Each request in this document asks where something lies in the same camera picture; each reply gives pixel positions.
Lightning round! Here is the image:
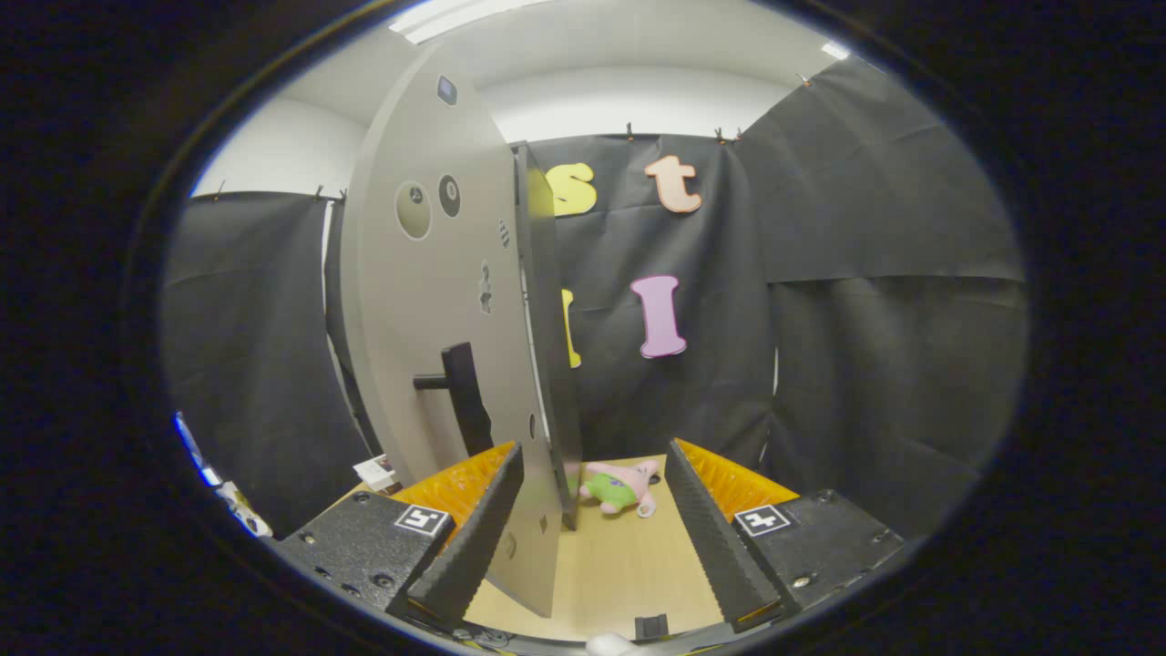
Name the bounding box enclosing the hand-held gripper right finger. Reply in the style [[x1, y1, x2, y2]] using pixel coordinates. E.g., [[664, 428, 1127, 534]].
[[665, 438, 907, 631]]

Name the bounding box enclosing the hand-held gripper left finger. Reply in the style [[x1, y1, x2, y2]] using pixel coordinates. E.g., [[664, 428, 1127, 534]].
[[273, 442, 527, 630]]

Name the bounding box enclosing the black door handle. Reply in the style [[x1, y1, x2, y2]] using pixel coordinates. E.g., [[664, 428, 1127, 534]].
[[413, 343, 496, 458]]

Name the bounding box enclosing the grey shoe cabinet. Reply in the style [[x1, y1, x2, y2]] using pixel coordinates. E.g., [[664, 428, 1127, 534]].
[[510, 141, 584, 531]]

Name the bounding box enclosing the grey shoe cabinet door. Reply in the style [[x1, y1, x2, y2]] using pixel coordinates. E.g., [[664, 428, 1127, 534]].
[[339, 41, 566, 619]]

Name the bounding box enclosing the pink plush toy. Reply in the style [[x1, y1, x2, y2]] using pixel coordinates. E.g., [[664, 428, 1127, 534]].
[[565, 458, 661, 518]]

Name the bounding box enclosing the white patterned object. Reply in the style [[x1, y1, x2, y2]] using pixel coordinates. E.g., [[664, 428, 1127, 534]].
[[217, 481, 274, 538]]

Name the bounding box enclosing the black backdrop cloth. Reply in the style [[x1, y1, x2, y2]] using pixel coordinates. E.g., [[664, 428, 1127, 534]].
[[162, 56, 1030, 538]]

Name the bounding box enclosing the blue lit screen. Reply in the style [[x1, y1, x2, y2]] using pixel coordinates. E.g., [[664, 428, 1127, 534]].
[[173, 412, 222, 488]]

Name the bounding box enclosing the long ceiling light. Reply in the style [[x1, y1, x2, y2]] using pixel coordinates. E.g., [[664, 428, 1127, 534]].
[[389, 0, 547, 45]]

